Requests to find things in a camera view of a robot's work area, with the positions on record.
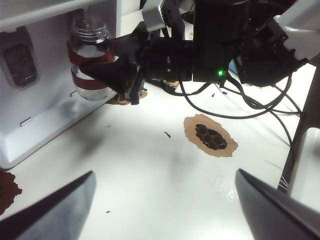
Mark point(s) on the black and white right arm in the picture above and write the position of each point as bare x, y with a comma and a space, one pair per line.
215, 37

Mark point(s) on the grey dispenser tap paddle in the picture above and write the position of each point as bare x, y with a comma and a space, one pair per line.
20, 62

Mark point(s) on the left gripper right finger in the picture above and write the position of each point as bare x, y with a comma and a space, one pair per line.
275, 212

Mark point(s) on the brown coaster with dark pods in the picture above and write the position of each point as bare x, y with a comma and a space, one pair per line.
195, 120

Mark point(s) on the white AUX water dispenser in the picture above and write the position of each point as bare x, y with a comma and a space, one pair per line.
50, 112

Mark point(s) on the clear bottle with red bands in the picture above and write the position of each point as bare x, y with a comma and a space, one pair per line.
92, 32

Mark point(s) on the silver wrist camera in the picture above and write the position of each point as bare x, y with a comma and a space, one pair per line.
152, 17

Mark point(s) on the dark metal post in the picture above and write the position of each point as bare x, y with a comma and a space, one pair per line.
297, 140

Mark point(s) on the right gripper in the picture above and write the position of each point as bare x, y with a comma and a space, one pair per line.
170, 60

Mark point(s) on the small black debris fleck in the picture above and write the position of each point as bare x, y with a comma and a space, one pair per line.
168, 135

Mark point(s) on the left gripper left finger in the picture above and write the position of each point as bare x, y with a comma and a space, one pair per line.
50, 212

